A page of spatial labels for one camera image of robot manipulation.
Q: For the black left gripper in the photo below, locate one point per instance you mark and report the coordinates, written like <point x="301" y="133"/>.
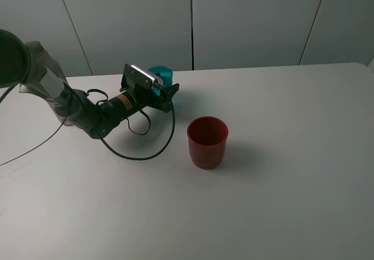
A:
<point x="139" y="94"/>

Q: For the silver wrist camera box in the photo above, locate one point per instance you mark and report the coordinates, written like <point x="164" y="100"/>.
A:
<point x="135" y="76"/>

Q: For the red plastic cup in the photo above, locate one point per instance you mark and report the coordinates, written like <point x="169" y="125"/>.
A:
<point x="207" y="137"/>

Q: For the teal translucent plastic cup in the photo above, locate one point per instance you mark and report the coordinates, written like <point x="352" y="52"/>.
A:
<point x="165" y="73"/>

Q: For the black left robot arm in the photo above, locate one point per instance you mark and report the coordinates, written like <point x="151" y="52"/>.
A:
<point x="19" y="66"/>

